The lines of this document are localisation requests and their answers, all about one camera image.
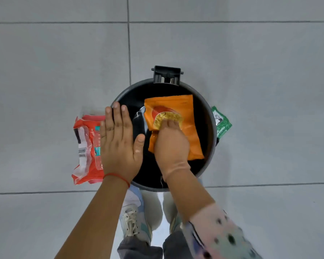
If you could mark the person's left middle finger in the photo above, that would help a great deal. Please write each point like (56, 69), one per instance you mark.
(117, 117)

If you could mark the red and white snack packet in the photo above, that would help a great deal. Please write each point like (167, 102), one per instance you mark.
(86, 159)

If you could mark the grey trousers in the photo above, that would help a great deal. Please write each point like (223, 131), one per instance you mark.
(140, 249)

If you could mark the orange snack packet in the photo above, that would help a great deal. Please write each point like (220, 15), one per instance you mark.
(185, 110)

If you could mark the person's left little finger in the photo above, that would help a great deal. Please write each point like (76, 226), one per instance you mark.
(103, 130)

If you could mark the black bin lid hinge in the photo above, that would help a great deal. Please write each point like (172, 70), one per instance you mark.
(167, 74)

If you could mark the person's left thumb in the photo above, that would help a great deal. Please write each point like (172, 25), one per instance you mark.
(139, 145)

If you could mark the pink patterned sleeve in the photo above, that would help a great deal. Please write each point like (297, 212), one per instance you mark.
(218, 234)

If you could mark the person's right forearm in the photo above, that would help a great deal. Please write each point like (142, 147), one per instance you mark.
(187, 195)

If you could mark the white right shoe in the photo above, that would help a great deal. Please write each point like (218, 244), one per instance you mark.
(176, 223)

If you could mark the green foil packet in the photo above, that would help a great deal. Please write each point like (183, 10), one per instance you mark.
(220, 122)

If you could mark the person's right hand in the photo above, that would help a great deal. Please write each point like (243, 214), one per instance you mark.
(171, 149)

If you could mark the grey round trash bin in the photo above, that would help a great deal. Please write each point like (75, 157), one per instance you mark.
(205, 148)

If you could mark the person's left forearm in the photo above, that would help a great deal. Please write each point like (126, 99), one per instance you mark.
(97, 218)

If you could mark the person's left hand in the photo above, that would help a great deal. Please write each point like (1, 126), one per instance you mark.
(118, 151)

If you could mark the person's right fingers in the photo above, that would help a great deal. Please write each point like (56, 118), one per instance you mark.
(170, 124)

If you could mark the white lace-up left shoe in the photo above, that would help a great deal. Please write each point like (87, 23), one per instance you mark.
(133, 213)

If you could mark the small clear plastic bottle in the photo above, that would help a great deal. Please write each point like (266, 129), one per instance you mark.
(98, 152)

